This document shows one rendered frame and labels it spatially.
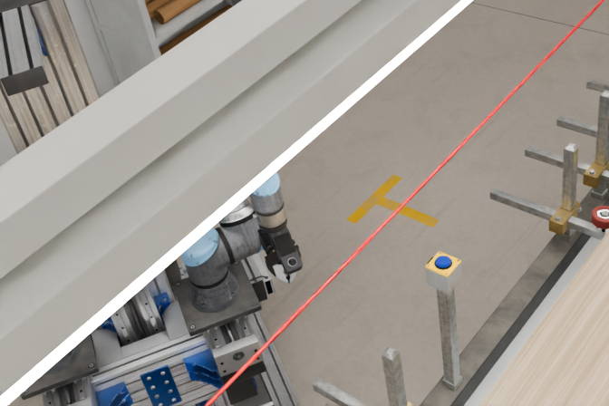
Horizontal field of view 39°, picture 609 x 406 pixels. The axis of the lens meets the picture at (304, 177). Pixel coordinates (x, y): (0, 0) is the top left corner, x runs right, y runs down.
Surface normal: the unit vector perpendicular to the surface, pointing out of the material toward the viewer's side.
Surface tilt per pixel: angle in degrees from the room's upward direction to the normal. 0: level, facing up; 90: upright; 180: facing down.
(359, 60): 90
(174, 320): 0
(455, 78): 0
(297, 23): 90
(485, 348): 0
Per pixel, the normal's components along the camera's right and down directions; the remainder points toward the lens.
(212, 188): 0.76, 0.32
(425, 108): -0.15, -0.76
